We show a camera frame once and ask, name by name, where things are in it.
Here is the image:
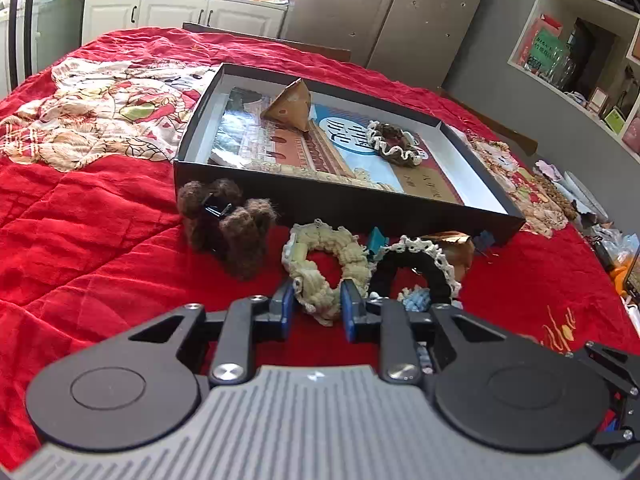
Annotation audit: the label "brown scrunchie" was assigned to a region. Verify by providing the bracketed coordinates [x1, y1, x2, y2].
[365, 120, 421, 168]

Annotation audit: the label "light blue scrunchie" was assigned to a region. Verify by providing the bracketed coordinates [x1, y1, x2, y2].
[397, 284, 436, 316]

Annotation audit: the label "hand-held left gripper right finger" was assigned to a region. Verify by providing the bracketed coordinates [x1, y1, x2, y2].
[340, 280, 546, 386]

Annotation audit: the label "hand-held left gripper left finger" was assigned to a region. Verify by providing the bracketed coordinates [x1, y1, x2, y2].
[127, 280, 296, 387]

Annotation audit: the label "brown bead string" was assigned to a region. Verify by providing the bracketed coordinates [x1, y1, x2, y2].
[532, 172, 578, 221]

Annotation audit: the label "red printed blanket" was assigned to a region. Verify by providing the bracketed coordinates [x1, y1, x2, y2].
[0, 27, 640, 471]

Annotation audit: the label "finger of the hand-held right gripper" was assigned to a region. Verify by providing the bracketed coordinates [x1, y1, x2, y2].
[575, 341, 640, 411]
[592, 427, 640, 461]

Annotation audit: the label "gold brown paper packet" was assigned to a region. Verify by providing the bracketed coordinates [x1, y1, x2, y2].
[420, 231, 476, 281]

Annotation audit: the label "beige refrigerator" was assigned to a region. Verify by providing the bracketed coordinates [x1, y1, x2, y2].
[282, 0, 498, 88]

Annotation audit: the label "black cardboard box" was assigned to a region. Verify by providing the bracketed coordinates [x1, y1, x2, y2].
[173, 62, 526, 248]

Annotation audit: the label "brown fuzzy hair claw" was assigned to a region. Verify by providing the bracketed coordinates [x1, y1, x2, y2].
[176, 177, 278, 281]

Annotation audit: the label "green card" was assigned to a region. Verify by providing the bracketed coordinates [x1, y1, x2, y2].
[527, 30, 571, 73]

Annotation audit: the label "wooden chair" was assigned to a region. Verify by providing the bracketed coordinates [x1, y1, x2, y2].
[182, 21, 352, 63]
[437, 86, 538, 157]

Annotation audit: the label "brown pyramid paper packet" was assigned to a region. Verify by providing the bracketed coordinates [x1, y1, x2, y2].
[260, 77, 313, 133]

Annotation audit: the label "black scrunchie white lace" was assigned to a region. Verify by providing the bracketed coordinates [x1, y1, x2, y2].
[370, 235, 463, 311]

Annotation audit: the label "printed picture book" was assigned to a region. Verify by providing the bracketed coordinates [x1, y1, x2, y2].
[207, 85, 466, 206]

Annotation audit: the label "smartphone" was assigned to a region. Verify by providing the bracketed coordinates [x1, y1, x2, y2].
[624, 247, 640, 306]

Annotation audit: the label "cream knitted scrunchie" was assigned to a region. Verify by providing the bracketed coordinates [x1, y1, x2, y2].
[281, 220, 373, 328]

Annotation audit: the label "white wall shelf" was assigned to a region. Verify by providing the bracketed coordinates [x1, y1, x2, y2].
[507, 0, 640, 158]

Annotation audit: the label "white kitchen cabinet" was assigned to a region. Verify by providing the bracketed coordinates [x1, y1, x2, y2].
[81, 0, 289, 46]

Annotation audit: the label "red gift bag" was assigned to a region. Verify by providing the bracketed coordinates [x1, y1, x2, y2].
[517, 14, 565, 68]

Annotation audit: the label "clear glass mugs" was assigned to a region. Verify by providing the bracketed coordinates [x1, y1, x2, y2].
[542, 47, 576, 88]

